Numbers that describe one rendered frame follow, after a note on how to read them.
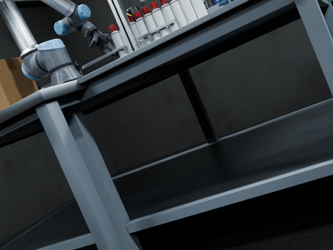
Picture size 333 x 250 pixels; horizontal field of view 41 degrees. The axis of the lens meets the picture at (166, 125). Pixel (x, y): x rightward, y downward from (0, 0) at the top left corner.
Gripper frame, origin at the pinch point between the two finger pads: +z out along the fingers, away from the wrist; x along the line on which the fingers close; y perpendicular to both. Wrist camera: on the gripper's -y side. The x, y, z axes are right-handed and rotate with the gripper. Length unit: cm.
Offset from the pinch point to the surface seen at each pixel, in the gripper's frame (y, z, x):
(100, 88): -61, 24, -8
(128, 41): -16.4, 7.6, -15.0
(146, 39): -1.9, 9.8, -17.2
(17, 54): 200, -178, 151
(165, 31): -2.3, 16.1, -26.3
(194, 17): -1.9, 24.2, -40.3
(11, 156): 136, -93, 209
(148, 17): -2.2, 4.5, -26.8
